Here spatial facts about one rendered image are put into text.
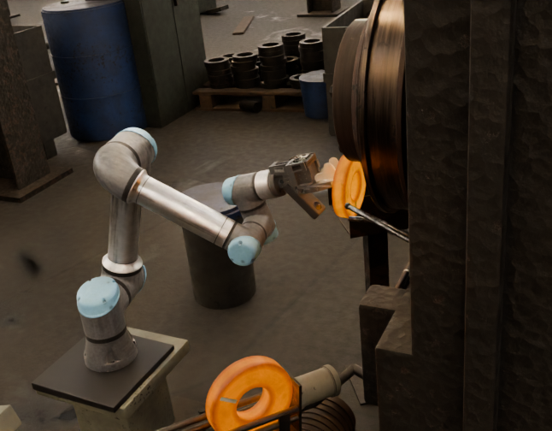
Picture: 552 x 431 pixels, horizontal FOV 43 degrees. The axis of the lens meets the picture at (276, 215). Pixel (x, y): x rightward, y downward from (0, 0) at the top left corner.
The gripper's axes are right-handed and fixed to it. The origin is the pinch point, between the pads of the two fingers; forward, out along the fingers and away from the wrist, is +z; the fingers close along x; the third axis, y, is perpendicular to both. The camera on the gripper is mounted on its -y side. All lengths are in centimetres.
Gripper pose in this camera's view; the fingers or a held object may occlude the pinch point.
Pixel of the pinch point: (349, 178)
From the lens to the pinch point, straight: 171.0
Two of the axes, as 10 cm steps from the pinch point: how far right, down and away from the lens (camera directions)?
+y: -3.3, -9.0, -3.0
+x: 4.3, -4.2, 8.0
